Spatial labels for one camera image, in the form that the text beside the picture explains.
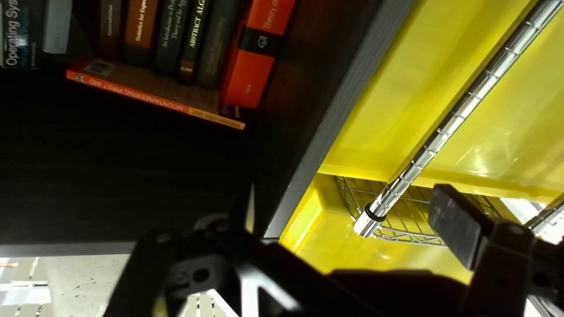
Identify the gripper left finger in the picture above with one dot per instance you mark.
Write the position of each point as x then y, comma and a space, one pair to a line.
207, 268

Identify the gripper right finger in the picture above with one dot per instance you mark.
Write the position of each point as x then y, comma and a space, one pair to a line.
458, 224

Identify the flat orange-edged book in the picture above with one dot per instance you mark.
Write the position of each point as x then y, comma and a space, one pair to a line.
145, 90

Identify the dark wooden bookcase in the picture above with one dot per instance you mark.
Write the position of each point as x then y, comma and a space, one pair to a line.
110, 176

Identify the row of upright books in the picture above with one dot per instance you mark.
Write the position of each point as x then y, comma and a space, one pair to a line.
255, 53

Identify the large yellow plastic bin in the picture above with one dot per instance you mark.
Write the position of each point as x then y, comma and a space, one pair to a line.
418, 79

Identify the small yellow plastic bin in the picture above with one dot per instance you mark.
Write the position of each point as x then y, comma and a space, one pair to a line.
326, 237

